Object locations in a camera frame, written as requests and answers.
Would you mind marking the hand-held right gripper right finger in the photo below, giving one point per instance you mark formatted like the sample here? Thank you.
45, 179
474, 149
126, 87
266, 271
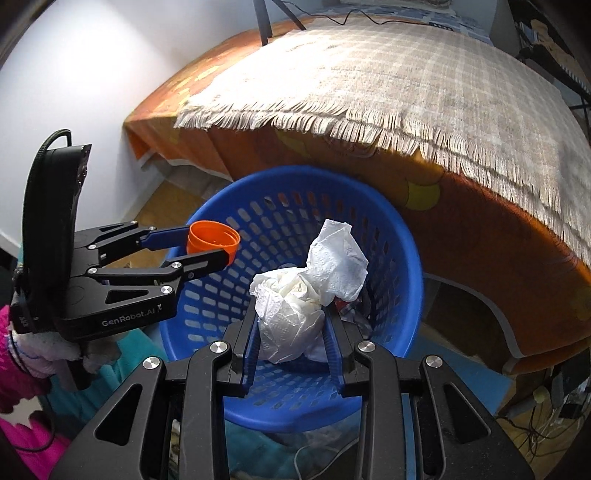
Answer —
333, 353

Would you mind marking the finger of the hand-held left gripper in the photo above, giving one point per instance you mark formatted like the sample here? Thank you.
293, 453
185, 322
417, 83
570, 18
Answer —
203, 263
166, 237

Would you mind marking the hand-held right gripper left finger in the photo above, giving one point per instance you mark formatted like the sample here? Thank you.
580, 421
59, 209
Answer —
251, 344

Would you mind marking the orange plastic cup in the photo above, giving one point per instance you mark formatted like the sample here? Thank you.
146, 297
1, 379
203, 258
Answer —
212, 235

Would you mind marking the white tissue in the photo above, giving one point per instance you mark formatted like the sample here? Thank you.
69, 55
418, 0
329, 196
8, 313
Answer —
332, 263

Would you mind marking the blue plastic basket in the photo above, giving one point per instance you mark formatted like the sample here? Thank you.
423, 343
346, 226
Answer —
277, 207

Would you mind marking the person's left hand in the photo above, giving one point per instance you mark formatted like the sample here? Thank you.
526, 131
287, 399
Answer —
46, 348

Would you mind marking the teal cloth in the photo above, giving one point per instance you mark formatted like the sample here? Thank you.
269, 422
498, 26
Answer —
138, 350

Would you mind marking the orange floral bedsheet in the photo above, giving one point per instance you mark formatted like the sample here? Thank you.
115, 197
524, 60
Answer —
485, 240

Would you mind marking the white power strip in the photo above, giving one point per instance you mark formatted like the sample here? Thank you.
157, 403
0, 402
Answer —
541, 396

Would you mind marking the black tripod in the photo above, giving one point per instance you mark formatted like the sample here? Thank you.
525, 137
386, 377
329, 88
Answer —
264, 23

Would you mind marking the beige plaid fringed blanket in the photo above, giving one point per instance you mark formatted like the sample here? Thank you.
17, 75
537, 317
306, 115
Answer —
392, 83

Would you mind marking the black folding chair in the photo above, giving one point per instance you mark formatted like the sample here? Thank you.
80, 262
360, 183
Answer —
554, 69

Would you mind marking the tan garment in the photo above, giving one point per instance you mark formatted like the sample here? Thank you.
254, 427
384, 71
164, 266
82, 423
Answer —
551, 44

